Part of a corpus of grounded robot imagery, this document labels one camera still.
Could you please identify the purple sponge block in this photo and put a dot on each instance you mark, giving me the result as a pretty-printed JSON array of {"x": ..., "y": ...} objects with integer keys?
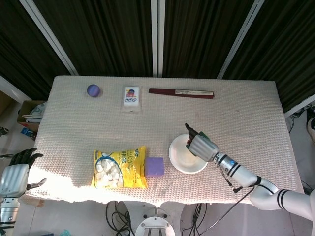
[{"x": 155, "y": 167}]

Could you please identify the white frame post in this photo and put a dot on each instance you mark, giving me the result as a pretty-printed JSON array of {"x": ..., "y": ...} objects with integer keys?
[
  {"x": 240, "y": 39},
  {"x": 157, "y": 37},
  {"x": 49, "y": 37}
]

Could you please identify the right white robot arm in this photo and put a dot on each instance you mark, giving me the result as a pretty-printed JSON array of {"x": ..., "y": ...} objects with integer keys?
[{"x": 242, "y": 174}]

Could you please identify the dark red folded fan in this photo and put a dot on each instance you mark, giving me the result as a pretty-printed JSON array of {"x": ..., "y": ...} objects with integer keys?
[{"x": 162, "y": 91}]

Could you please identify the cream waffle tablecloth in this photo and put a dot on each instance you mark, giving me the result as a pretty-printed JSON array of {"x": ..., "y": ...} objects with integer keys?
[{"x": 172, "y": 118}]

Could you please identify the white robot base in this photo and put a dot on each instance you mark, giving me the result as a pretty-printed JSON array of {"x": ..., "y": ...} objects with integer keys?
[{"x": 153, "y": 223}]

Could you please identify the teal floor item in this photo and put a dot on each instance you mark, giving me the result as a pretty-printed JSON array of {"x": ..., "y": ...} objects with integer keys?
[{"x": 66, "y": 232}]

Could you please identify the blue floor item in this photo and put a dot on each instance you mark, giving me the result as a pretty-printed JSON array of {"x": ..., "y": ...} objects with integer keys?
[{"x": 25, "y": 132}]

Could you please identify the yellow snack bag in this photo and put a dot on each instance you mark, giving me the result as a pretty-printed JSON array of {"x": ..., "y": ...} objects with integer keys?
[{"x": 130, "y": 169}]

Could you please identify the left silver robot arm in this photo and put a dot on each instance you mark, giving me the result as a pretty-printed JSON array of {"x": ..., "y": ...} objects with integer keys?
[{"x": 8, "y": 212}]

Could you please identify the purple ball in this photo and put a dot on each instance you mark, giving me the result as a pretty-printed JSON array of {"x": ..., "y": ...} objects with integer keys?
[{"x": 93, "y": 90}]

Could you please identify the black curtain panel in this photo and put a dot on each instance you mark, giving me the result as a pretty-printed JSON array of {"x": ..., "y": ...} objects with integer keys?
[
  {"x": 285, "y": 44},
  {"x": 201, "y": 34},
  {"x": 103, "y": 34},
  {"x": 19, "y": 49}
]

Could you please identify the cardboard box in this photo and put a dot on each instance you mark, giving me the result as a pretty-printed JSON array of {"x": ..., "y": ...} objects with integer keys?
[{"x": 27, "y": 108}]

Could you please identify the white card box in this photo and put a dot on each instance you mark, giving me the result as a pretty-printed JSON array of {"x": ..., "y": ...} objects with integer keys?
[{"x": 131, "y": 97}]

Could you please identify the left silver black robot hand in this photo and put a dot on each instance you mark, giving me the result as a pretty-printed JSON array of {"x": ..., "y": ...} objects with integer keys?
[{"x": 13, "y": 179}]

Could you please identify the white black shoe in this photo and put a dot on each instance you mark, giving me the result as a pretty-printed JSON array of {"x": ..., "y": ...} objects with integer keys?
[{"x": 312, "y": 125}]

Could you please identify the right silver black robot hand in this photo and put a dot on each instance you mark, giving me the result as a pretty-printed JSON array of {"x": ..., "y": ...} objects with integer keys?
[{"x": 203, "y": 148}]

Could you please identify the green yellow sponge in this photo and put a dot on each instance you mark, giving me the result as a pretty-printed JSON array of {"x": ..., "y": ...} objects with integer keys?
[{"x": 203, "y": 134}]

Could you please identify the white round plate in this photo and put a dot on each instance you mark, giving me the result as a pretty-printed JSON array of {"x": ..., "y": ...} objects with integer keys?
[{"x": 178, "y": 155}]

